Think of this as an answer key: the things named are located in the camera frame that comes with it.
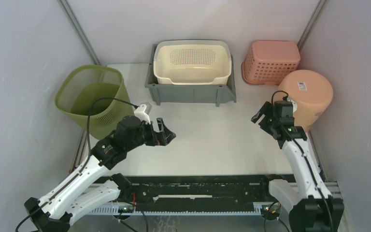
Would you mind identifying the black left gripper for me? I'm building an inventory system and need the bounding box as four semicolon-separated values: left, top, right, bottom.
126;118;175;152

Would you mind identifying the pink perforated plastic basket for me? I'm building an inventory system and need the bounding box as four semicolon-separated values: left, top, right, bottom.
241;40;300;85

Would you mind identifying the orange plastic bucket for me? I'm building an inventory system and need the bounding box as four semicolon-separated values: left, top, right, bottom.
278;70;333;132

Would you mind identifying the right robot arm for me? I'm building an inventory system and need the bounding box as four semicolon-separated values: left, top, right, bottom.
251;101;344;232

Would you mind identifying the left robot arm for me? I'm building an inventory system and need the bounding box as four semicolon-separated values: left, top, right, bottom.
24;116;176;232

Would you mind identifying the grey plastic storage bin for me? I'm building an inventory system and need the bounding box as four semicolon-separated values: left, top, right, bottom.
144;44;237;107

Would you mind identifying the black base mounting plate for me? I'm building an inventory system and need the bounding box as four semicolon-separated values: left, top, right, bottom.
120;174;296;203

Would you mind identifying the cream perforated plastic basket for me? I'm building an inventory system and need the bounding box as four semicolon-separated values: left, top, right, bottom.
152;40;232;85

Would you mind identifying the black right camera cable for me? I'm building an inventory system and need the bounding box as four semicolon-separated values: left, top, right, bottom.
270;90;335;232

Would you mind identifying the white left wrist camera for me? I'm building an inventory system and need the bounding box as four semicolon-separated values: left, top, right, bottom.
134;102;152;125

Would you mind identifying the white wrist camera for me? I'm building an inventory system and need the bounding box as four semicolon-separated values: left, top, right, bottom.
134;102;152;125
287;97;298;113

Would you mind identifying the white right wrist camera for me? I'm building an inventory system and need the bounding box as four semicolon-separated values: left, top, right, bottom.
287;97;298;113

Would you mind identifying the aluminium front rail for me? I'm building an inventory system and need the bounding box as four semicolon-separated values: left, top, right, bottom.
52;182;344;217

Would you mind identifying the right aluminium frame post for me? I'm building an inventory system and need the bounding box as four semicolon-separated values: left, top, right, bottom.
297;0;328;52

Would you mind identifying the aluminium frame post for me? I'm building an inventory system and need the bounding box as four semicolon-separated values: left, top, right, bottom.
57;0;101;65
297;0;328;52

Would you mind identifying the left aluminium frame post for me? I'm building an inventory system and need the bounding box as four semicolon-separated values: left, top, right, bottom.
57;0;101;65

